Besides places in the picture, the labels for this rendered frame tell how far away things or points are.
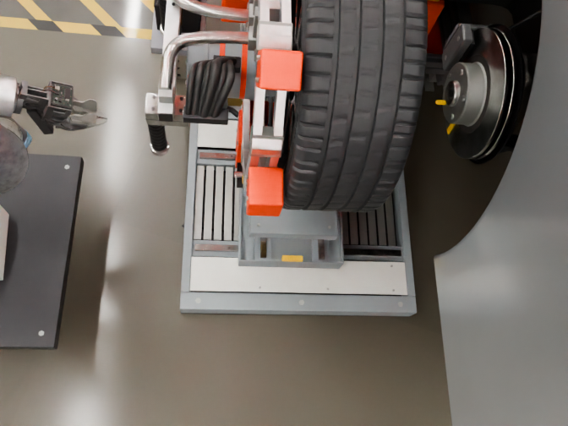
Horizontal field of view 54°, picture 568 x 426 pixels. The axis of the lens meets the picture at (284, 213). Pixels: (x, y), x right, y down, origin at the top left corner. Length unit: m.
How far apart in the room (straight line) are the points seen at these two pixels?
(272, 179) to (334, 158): 0.16
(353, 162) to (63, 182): 1.03
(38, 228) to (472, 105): 1.28
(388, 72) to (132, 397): 1.36
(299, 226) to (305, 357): 0.46
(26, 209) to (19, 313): 0.32
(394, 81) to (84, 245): 1.36
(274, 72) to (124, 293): 1.22
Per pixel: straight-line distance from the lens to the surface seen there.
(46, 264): 1.79
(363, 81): 1.07
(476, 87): 1.41
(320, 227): 1.88
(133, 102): 2.32
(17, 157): 0.99
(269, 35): 1.09
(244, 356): 1.98
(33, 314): 1.76
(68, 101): 1.41
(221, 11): 1.25
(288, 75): 1.01
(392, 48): 1.09
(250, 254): 1.90
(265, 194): 1.17
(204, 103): 1.13
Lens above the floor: 1.96
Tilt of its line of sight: 68 degrees down
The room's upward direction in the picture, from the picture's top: 21 degrees clockwise
